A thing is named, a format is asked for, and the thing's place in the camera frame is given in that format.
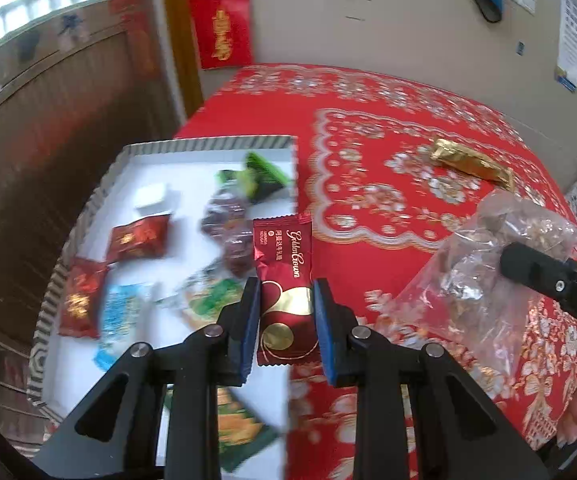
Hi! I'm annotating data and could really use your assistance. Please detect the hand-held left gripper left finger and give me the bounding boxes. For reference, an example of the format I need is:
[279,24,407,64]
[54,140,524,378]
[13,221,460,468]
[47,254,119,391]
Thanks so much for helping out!
[33,276,262,480]

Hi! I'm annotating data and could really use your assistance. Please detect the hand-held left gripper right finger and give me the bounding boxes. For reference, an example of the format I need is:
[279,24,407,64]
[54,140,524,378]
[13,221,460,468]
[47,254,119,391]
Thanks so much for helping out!
[312,277,551,480]

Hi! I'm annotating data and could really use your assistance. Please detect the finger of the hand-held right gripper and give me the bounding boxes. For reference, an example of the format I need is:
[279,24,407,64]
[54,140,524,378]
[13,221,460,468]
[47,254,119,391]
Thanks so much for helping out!
[499,242,577,351]

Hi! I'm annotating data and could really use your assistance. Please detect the clear green snack packet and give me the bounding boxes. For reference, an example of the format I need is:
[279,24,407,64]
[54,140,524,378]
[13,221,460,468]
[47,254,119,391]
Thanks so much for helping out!
[158,260,246,331]

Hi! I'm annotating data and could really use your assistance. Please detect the maroon gold-print candy packet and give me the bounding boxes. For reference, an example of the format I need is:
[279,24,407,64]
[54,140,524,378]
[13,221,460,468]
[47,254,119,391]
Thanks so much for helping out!
[252,212,321,366]

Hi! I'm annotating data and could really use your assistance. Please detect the large clear bag of snacks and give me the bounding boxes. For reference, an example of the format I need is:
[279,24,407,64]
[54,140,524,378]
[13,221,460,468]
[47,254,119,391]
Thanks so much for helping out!
[383,190,577,361]

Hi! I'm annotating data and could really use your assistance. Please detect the dark green snack packet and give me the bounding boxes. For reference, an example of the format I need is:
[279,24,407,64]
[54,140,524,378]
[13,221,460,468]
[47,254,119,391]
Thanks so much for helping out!
[163,385,282,473]

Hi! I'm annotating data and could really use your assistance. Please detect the clear bag of red dates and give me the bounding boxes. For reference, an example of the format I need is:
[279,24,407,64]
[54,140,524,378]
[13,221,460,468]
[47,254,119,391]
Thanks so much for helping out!
[198,187,259,278]

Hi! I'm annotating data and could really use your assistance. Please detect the blue white snack packet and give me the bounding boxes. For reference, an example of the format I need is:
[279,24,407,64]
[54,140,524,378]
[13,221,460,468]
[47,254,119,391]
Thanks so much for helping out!
[93,282,156,371]

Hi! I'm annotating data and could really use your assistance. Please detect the red gold-print snack packet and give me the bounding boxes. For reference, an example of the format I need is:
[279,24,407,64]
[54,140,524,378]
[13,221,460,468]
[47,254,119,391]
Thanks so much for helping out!
[58,257,109,341]
[106,214,172,265]

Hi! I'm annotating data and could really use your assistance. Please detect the striped cardboard box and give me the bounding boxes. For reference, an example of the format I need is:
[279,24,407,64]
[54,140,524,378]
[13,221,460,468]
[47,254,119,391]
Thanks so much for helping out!
[26,134,300,480]

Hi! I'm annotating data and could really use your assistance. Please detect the green black snack packet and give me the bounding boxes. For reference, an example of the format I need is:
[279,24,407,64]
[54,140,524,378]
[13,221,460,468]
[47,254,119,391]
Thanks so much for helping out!
[217,151,294,206]

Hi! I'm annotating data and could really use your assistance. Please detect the small white packet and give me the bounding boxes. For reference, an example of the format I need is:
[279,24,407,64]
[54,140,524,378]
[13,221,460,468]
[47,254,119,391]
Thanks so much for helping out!
[133,182,172,216]

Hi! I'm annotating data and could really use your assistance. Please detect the gold foil packet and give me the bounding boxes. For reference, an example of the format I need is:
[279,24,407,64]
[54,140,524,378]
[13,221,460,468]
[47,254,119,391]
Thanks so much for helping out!
[428,136,515,192]

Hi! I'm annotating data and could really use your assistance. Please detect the red floral tablecloth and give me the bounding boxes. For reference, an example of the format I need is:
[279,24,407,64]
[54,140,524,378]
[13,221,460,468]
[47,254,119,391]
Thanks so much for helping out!
[173,63,577,480]

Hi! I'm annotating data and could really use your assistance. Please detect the blue window sticker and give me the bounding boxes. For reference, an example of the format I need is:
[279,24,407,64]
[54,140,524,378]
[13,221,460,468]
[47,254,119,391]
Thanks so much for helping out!
[56,12,89,43]

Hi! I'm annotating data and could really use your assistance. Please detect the white blue wall notice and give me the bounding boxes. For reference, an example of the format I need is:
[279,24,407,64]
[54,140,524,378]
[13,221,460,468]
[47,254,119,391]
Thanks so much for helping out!
[554,0,577,93]

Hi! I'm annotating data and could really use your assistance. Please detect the wooden door frame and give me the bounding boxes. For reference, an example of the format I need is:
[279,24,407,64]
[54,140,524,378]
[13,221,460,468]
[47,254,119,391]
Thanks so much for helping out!
[161,0,204,121]

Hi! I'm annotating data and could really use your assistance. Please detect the red gold wall poster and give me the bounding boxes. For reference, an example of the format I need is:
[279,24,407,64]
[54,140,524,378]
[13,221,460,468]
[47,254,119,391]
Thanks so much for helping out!
[188,0,254,71]

